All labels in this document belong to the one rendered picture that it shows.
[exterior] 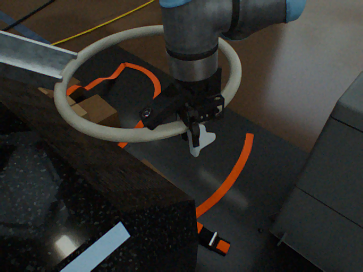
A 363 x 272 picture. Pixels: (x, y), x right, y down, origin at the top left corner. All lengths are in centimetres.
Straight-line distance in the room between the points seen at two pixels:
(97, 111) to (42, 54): 100
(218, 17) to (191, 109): 18
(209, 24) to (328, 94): 203
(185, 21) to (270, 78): 202
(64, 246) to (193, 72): 41
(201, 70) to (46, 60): 55
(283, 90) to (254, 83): 22
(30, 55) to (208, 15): 62
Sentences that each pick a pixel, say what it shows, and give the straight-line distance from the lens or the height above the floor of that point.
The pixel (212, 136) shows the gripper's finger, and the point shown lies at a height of 91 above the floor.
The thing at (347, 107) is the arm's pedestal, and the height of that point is 84.
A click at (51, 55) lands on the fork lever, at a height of 93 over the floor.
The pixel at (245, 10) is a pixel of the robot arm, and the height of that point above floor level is 119.
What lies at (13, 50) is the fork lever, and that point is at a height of 94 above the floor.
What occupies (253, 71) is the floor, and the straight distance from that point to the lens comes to 248.
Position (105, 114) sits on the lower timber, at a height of 15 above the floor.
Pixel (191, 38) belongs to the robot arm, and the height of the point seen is 115.
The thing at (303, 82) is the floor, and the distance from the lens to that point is 247.
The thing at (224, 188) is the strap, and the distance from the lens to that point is 162.
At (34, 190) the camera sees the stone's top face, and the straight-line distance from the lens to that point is 72.
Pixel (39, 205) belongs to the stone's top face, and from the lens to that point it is 70.
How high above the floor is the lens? 137
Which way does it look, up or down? 48 degrees down
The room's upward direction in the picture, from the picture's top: straight up
